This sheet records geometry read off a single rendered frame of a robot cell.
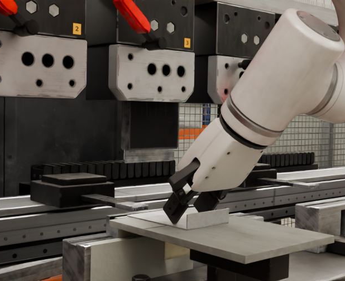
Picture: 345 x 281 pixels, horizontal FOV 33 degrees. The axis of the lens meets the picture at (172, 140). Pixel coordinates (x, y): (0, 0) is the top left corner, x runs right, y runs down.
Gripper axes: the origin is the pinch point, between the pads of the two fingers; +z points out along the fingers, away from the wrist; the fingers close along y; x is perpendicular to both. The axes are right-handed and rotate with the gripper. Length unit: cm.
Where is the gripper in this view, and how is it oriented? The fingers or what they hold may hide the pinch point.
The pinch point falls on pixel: (190, 206)
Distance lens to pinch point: 85.1
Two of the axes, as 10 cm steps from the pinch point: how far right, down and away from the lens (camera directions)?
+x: 5.1, 6.9, -5.2
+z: -4.6, 7.3, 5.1
